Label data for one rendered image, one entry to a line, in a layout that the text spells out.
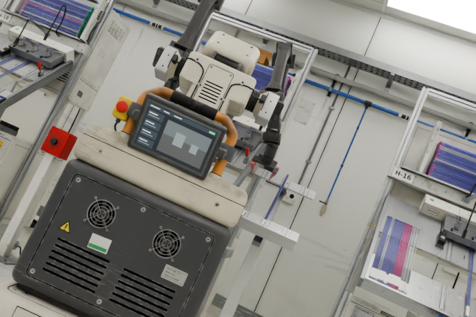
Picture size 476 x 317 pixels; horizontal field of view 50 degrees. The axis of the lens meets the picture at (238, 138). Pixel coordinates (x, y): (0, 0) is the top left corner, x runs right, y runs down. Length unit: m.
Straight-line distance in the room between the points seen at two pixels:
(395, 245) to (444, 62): 2.50
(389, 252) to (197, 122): 1.51
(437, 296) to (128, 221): 1.60
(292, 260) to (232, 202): 2.99
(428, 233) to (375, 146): 1.79
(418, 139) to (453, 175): 0.35
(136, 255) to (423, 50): 3.83
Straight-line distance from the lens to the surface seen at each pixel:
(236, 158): 2.94
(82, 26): 3.72
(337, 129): 4.65
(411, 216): 3.02
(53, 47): 3.70
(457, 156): 3.13
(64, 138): 3.11
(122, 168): 1.57
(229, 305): 2.68
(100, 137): 1.59
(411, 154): 3.29
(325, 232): 4.51
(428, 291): 2.66
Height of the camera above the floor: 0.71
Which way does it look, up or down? 8 degrees up
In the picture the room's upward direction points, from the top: 25 degrees clockwise
